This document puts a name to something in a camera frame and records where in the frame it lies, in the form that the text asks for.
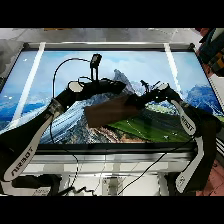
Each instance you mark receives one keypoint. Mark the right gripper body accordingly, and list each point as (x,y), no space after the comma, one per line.
(136,101)

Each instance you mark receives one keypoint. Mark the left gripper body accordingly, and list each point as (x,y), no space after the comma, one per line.
(113,86)

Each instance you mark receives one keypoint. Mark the brown garment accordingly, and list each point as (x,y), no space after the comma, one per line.
(106,111)

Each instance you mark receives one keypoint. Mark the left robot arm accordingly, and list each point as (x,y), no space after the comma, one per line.
(23,140)

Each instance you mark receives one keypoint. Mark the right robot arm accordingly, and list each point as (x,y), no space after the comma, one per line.
(200,133)

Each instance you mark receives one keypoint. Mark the heap of clothes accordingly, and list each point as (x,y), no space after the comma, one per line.
(215,50)

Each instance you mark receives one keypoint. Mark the striped garment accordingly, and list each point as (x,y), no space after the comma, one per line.
(220,143)

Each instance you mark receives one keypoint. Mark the pink garment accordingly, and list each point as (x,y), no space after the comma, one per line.
(216,180)

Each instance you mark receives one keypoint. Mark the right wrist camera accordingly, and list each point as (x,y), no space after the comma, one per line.
(145,86)

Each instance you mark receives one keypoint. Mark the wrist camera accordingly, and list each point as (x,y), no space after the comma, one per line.
(95,60)
(145,86)

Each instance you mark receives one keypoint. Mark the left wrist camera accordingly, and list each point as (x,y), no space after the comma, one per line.
(95,60)

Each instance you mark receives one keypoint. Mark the silver frame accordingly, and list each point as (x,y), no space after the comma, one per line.
(133,159)

